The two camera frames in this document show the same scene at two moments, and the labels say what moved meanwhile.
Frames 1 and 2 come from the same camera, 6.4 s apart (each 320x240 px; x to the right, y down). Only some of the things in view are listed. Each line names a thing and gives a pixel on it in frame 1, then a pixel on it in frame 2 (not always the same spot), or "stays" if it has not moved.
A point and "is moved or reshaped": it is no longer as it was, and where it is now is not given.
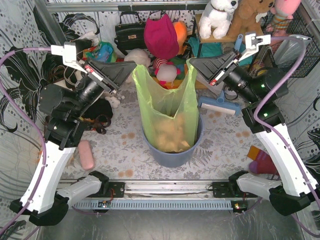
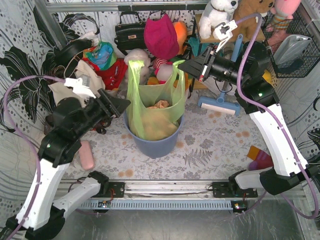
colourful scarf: [104, 52] stays
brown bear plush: [243, 19] stays
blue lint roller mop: [221, 103] stays
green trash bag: [170, 116] is moved or reshaped
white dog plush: [217, 15] stays
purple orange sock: [263, 162] stays
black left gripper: [100, 75] -> [106, 102]
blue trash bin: [171, 160] -> [157, 148]
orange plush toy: [181, 29] stays
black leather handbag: [130, 36] stays
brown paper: [169, 135] -> [160, 104]
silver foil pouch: [287, 52] stays
